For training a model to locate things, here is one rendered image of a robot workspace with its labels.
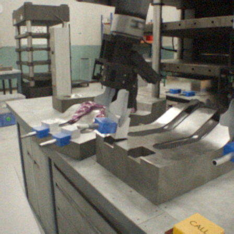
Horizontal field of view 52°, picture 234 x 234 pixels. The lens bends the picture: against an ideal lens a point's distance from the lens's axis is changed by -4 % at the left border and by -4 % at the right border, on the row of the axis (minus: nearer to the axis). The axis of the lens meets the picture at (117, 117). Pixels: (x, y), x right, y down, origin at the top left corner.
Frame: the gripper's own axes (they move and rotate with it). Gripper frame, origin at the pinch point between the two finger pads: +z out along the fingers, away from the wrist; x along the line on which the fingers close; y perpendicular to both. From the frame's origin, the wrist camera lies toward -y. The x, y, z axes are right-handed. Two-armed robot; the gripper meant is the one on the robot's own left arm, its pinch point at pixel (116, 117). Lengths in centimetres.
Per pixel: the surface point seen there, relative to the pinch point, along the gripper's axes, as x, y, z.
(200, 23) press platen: -43, -74, -37
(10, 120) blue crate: -328, -42, 129
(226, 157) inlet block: 29.0, -3.7, -3.5
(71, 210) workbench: -21, -3, 46
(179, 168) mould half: 19.6, -4.5, 4.2
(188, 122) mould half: 4.2, -23.4, 0.1
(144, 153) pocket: 9.8, -3.0, 5.4
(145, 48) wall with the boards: -721, -602, -7
